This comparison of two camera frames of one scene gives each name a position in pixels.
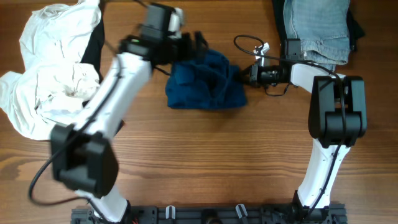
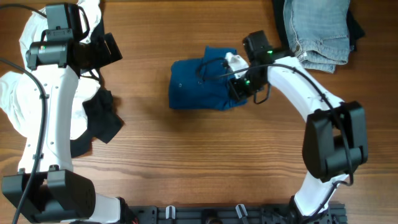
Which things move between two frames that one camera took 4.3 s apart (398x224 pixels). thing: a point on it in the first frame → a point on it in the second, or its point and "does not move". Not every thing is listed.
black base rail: [334, 214] does not move
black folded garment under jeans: [356, 31] does not move
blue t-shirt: [208, 81] does not move
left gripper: [188, 52] → [104, 58]
